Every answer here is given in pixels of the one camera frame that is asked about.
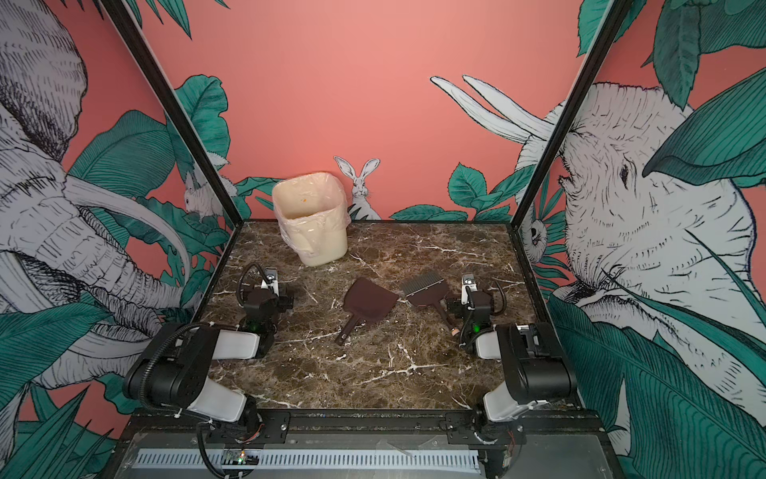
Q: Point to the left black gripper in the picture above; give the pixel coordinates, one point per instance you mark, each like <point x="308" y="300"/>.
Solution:
<point x="280" y="301"/>

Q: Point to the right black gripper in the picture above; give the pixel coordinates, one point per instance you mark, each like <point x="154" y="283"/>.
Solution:
<point x="459" y="306"/>

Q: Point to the brown hand brush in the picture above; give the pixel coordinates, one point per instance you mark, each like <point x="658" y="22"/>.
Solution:
<point x="430" y="290"/>

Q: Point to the dark brown dustpan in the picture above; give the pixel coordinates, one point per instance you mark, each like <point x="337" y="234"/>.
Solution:
<point x="366" y="302"/>

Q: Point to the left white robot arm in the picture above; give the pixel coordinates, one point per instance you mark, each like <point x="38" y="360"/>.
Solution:
<point x="173" y="371"/>

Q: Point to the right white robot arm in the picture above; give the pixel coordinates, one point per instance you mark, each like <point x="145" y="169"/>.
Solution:
<point x="535" y="368"/>

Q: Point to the cream bin with plastic liner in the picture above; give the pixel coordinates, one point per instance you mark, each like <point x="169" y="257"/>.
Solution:
<point x="312" y="215"/>

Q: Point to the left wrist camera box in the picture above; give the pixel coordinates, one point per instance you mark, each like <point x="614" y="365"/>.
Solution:
<point x="270" y="281"/>

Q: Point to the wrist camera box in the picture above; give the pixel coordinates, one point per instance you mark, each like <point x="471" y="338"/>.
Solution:
<point x="468" y="284"/>
<point x="270" y="281"/>

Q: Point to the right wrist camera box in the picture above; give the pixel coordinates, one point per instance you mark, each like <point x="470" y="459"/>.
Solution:
<point x="468" y="284"/>

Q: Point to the black front mounting rail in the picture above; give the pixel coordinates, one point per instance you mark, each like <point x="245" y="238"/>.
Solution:
<point x="458" y="427"/>

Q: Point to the white slotted cable duct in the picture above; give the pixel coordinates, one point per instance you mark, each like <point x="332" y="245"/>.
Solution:
<point x="459" y="461"/>

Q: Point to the left black frame post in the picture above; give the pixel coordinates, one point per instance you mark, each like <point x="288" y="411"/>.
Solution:
<point x="132" y="36"/>

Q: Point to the black frame post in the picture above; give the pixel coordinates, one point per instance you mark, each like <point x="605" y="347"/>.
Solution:
<point x="615" y="15"/>
<point x="132" y="36"/>

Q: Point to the right black frame post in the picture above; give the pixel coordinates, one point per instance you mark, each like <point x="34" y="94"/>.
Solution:
<point x="615" y="15"/>

